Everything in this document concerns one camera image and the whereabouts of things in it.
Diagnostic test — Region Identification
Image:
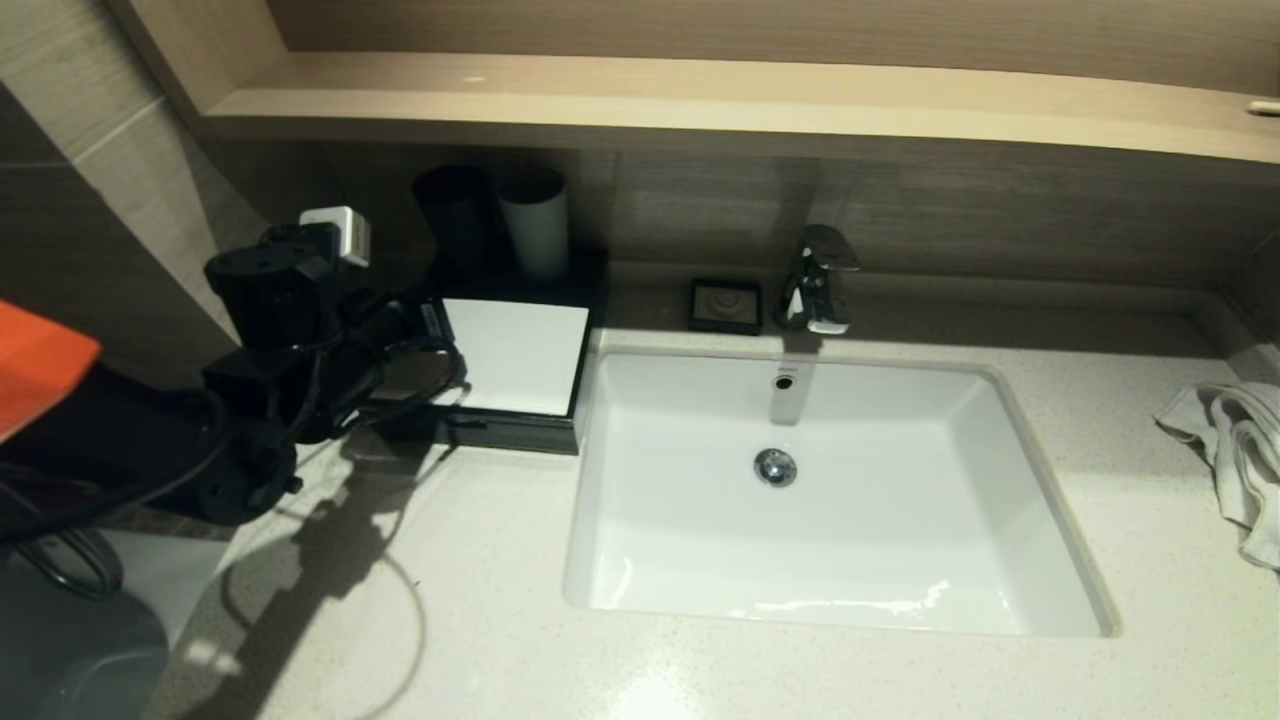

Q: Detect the black cup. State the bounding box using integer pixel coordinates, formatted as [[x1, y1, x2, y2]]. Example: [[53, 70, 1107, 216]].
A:
[[412, 165, 493, 276]]

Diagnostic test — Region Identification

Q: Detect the black box with white top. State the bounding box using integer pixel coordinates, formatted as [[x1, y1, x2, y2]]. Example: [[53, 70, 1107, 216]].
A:
[[435, 298, 593, 431]]

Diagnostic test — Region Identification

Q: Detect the grey cup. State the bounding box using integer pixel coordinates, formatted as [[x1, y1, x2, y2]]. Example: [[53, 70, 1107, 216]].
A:
[[498, 170, 571, 283]]

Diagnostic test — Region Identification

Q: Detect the black glossy tray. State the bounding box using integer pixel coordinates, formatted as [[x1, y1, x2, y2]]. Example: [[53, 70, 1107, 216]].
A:
[[430, 240, 613, 351]]

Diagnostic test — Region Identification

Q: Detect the black square soap dish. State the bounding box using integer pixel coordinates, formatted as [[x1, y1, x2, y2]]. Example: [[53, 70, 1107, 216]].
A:
[[687, 279, 764, 337]]

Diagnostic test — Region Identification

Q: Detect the light wooden shelf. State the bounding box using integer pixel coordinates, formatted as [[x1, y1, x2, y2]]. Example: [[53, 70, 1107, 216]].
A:
[[110, 0, 1280, 166]]

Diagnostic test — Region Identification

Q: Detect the chrome faucet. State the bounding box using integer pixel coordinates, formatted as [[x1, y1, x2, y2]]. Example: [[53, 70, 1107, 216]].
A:
[[775, 226, 861, 337]]

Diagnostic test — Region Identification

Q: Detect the white ceramic sink basin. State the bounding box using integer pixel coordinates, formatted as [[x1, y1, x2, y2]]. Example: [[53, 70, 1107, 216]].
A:
[[562, 345, 1119, 639]]

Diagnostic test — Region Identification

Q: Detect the white towel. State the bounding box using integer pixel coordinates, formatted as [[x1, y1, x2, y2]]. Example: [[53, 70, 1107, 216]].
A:
[[1150, 382, 1280, 573]]

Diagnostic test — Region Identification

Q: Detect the small white rectangular block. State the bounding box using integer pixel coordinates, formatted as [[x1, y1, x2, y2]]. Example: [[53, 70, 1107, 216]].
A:
[[298, 205, 372, 269]]

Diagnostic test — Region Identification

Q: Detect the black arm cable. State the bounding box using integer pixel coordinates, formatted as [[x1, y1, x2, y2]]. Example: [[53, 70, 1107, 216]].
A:
[[0, 340, 469, 531]]

